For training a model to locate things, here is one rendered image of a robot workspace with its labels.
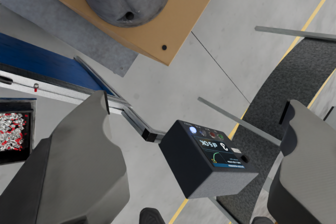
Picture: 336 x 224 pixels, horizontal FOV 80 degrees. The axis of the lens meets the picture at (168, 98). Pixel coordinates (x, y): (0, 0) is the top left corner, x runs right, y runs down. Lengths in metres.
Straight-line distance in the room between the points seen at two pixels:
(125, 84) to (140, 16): 1.38
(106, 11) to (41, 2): 0.17
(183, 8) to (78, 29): 0.24
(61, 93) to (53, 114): 0.98
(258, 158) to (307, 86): 0.69
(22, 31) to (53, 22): 1.01
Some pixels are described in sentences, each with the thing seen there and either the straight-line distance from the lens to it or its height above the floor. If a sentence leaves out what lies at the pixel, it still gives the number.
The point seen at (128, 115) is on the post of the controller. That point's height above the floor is 0.90.
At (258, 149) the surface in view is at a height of 0.80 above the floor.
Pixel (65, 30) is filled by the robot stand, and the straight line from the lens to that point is 0.49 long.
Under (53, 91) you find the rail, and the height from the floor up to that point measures 0.85.
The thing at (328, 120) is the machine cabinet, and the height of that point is 0.10.
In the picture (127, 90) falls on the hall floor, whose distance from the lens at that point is 1.74.
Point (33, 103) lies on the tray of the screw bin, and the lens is 0.74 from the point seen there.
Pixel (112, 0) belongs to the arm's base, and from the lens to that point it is 0.33.
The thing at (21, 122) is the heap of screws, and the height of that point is 0.84.
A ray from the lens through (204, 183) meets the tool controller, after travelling 0.54.
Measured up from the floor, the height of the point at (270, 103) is 0.71.
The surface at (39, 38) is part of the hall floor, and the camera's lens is 1.50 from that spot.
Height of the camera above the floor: 1.49
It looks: 49 degrees down
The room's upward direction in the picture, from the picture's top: 124 degrees clockwise
